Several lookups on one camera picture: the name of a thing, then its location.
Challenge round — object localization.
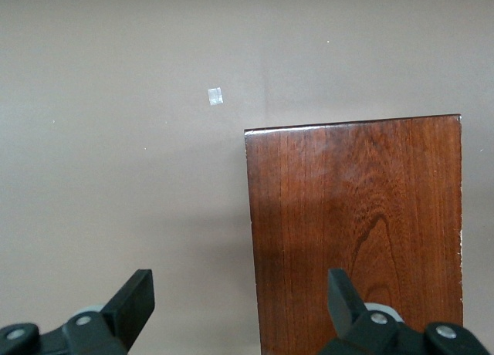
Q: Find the dark brown wooden cabinet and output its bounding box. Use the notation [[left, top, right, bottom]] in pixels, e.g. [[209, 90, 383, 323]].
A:
[[243, 114, 464, 355]]

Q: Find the small square tape patch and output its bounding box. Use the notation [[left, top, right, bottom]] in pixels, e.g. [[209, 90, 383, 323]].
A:
[[207, 87, 225, 107]]

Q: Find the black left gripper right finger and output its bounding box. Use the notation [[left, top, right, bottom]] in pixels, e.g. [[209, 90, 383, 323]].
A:
[[318, 268, 491, 355]]

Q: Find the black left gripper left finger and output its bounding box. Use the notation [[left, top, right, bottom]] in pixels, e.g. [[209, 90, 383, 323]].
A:
[[0, 269, 156, 355]]

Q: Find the brown paper table cover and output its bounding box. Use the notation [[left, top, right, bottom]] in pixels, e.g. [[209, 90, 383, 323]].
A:
[[0, 0, 494, 355]]

